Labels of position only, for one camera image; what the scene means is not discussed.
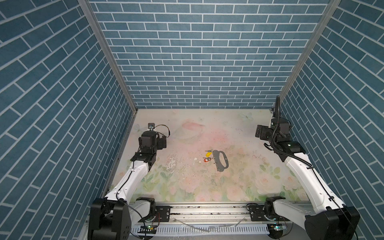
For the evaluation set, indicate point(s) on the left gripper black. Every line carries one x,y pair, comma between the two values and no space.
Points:
159,140

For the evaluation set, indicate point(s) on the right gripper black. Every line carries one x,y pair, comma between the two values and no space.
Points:
265,128

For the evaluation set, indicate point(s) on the key with yellow tag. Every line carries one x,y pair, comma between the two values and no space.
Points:
209,152

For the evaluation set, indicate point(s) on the key with red tag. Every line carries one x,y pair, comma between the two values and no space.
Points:
207,159

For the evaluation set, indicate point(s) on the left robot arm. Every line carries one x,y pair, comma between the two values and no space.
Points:
112,217

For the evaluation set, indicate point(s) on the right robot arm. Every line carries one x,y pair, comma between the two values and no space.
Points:
330,218

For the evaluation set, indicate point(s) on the left green circuit board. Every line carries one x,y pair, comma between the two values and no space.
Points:
146,230

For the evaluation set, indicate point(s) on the green circuit board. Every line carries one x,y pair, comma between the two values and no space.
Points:
146,230
276,228

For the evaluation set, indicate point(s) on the right green circuit board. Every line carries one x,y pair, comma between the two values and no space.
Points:
276,228

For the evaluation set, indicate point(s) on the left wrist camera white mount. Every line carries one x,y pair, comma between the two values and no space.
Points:
151,126

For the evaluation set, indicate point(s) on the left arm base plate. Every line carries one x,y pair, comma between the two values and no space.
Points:
161,214

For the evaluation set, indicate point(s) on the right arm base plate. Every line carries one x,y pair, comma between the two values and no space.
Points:
257,214

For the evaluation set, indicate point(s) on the aluminium front rail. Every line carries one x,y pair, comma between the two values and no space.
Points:
222,214

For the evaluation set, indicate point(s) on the white slotted cable duct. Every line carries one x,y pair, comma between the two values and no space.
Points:
179,230

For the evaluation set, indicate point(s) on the right corner aluminium post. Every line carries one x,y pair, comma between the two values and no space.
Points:
315,36

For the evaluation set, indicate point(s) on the corner aluminium post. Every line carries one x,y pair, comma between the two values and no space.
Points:
95,26
315,36

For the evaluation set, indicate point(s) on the left corner aluminium post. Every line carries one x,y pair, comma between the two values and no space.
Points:
95,26

